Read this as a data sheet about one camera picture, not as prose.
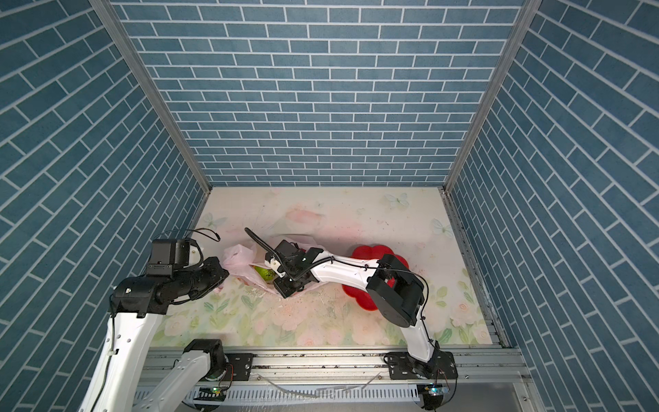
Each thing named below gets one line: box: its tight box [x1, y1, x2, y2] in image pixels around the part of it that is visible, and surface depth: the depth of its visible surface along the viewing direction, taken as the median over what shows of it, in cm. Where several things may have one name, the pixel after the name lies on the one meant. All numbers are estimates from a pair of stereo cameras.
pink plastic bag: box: [222, 242, 279, 295], surface depth 75 cm
